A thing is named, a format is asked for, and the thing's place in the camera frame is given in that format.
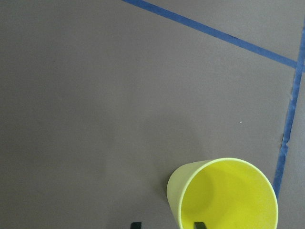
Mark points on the yellow plastic cup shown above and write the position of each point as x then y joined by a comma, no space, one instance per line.
224,193

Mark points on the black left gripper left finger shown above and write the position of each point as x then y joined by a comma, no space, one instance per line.
136,225

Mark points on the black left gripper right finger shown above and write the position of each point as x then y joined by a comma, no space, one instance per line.
199,225

